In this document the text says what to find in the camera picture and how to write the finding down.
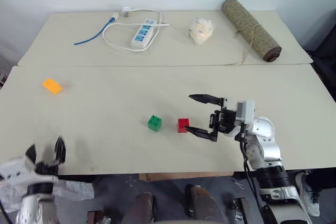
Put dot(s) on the rolled olive mat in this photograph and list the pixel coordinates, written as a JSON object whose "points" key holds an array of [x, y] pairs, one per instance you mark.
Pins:
{"points": [[249, 27]]}

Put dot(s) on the white power plug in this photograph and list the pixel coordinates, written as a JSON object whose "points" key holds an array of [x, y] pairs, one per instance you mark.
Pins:
{"points": [[125, 11]]}

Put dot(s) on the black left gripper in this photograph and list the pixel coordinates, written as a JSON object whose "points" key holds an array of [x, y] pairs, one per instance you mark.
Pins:
{"points": [[46, 168]]}

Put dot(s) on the brown cardboard piece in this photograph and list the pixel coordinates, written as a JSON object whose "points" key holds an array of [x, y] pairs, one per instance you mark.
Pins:
{"points": [[183, 176]]}

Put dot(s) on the yellow toy block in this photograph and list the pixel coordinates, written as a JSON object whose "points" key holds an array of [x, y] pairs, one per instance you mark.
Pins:
{"points": [[52, 86]]}

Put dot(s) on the white sneaker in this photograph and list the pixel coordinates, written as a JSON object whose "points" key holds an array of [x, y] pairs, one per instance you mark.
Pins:
{"points": [[308, 195]]}

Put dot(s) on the red toy cube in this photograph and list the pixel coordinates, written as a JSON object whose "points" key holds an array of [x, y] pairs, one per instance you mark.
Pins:
{"points": [[183, 125]]}

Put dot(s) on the crumpled clear plastic sheet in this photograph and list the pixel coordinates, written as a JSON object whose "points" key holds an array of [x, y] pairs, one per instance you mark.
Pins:
{"points": [[73, 190]]}

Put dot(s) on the green toy cube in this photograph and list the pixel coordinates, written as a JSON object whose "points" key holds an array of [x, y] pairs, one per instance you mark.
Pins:
{"points": [[154, 122]]}

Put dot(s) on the dark brown rounded shape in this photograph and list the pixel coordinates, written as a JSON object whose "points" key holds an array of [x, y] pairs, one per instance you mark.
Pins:
{"points": [[203, 203], [139, 209]]}

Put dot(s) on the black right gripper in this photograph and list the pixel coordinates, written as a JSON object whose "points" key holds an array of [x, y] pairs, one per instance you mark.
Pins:
{"points": [[227, 119]]}

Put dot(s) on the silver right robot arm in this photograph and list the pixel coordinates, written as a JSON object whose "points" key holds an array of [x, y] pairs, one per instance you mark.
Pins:
{"points": [[265, 148]]}

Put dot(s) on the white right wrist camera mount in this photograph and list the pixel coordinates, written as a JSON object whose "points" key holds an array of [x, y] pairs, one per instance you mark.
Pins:
{"points": [[245, 112]]}

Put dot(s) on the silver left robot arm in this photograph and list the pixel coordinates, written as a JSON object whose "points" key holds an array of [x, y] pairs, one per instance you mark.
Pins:
{"points": [[36, 205]]}

